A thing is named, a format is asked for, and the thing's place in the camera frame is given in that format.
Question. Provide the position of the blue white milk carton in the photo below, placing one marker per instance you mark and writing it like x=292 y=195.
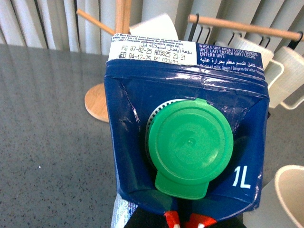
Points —
x=188 y=125

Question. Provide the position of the white smiley face mug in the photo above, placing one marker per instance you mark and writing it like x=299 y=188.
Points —
x=282 y=201

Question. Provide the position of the small white hanging cup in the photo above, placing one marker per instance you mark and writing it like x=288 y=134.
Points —
x=157 y=27

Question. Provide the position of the wooden mug tree stand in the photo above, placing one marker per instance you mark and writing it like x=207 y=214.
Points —
x=95 y=99

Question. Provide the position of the white ribbed mug left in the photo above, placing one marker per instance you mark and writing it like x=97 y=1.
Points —
x=273 y=69

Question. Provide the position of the white ribbed mug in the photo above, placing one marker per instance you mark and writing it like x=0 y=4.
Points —
x=273 y=69
x=289 y=81

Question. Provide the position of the white ribbed mug right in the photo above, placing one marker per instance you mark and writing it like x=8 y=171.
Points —
x=289 y=81

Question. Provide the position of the black wire mug rack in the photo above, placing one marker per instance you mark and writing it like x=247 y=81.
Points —
x=294 y=37

